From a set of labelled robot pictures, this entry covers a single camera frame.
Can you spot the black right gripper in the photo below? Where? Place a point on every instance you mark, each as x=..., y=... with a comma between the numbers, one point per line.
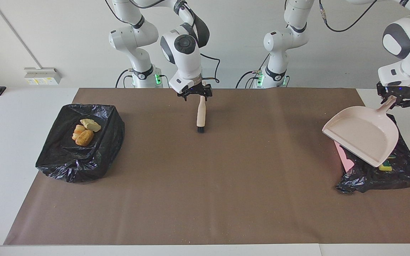
x=196, y=90

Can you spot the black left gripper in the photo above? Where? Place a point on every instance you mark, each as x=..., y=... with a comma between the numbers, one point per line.
x=399, y=92

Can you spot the beige plastic dustpan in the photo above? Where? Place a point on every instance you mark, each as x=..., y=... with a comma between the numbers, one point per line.
x=361, y=135

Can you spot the pale green bread piece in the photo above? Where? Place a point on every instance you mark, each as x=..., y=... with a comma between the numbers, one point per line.
x=90, y=124

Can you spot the brown crumbly bread piece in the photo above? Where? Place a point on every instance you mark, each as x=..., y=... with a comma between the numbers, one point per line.
x=84, y=137

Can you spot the striped orange bread roll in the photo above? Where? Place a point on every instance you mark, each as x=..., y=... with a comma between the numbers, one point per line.
x=78, y=129

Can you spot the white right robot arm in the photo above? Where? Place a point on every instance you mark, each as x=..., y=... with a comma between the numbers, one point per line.
x=183, y=64

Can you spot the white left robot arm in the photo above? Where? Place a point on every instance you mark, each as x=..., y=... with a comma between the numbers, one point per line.
x=283, y=39

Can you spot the black crumpled trash bag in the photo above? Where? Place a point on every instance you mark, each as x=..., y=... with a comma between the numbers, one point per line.
x=404, y=174

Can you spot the pink plastic bin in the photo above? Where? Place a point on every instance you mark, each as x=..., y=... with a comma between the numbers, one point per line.
x=345, y=160

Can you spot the black bag lined bin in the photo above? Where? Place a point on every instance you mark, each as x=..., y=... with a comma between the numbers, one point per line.
x=94, y=156

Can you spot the brown paper table mat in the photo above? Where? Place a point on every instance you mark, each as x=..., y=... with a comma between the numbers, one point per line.
x=244, y=199

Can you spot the white wall socket box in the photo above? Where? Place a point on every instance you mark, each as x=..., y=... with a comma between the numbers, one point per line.
x=43, y=75

